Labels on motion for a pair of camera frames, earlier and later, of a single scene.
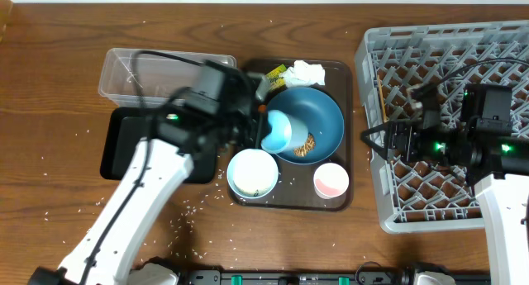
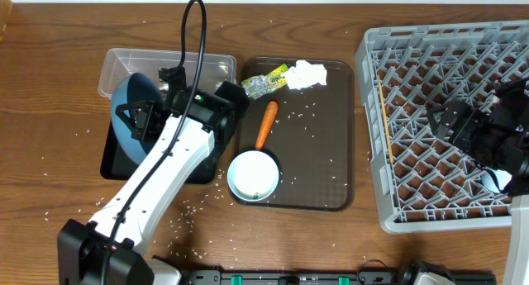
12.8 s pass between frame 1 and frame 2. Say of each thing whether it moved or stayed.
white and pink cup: moved
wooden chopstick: stayed
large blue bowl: moved
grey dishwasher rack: stayed
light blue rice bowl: stayed
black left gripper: moved
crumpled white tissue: stayed
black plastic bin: stayed
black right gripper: moved
